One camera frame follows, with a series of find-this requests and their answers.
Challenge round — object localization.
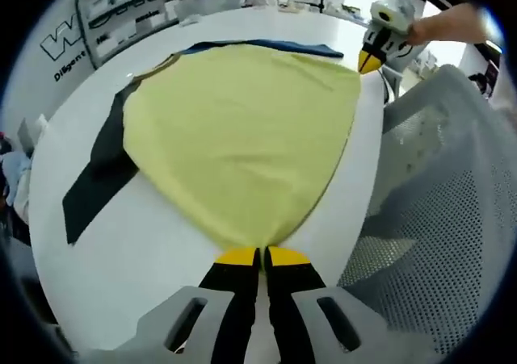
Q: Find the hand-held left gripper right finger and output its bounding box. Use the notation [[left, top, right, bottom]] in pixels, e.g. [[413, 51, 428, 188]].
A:
[[263, 245, 405, 364]]

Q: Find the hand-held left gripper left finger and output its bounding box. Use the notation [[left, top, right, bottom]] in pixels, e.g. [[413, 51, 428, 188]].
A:
[[135, 246, 262, 364]]

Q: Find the yellow grey blue garment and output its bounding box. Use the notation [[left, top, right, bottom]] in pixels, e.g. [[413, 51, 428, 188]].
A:
[[61, 37, 364, 276]]

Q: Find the person's right hand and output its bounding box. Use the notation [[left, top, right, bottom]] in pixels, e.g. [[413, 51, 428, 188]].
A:
[[406, 16, 435, 47]]

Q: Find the grey mesh office chair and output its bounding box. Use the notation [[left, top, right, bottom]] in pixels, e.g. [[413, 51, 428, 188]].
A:
[[337, 63, 517, 357]]

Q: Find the grey laptop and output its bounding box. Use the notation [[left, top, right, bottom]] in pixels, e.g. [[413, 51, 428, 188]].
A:
[[18, 117, 37, 153]]

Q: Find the grey metal shelving rack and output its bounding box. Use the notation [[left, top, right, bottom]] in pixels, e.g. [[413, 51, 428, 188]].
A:
[[74, 0, 203, 69]]

